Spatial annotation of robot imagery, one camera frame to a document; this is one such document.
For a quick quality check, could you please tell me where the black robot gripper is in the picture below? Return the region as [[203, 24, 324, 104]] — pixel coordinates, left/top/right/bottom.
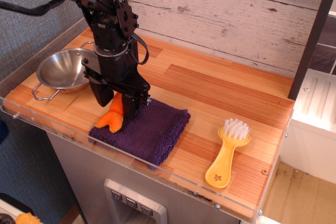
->
[[81, 48, 152, 120]]

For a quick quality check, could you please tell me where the orange plush fish toy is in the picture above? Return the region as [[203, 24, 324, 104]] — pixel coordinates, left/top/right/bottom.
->
[[96, 93, 124, 133]]

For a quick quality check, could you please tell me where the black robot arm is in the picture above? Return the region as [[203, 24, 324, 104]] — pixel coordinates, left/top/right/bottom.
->
[[71, 0, 151, 118]]

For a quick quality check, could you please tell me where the purple folded cloth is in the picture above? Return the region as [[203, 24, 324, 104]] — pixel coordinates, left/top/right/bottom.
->
[[89, 100, 191, 166]]

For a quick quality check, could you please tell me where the silver toy fridge cabinet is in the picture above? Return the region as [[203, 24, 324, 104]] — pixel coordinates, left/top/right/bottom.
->
[[48, 133, 239, 223]]

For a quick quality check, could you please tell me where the yellow toy brush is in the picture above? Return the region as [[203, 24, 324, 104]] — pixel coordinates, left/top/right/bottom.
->
[[205, 119, 250, 188]]

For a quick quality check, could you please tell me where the white toy sink unit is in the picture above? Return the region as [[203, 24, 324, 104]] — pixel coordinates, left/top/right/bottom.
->
[[280, 69, 335, 183]]

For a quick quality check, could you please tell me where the orange object at corner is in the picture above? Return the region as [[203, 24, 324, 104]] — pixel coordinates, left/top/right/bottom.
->
[[15, 212, 41, 224]]

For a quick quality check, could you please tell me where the steel bowl with handles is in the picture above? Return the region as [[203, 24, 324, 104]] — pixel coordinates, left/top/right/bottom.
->
[[32, 41, 96, 101]]

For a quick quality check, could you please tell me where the clear acrylic guard rail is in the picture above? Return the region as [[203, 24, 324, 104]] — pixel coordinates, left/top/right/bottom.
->
[[2, 91, 293, 223]]

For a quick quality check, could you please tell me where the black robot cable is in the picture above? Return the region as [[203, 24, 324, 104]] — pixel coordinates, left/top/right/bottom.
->
[[0, 0, 66, 17]]

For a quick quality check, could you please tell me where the dark right post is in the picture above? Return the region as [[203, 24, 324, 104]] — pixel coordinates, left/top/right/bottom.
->
[[288, 0, 333, 100]]

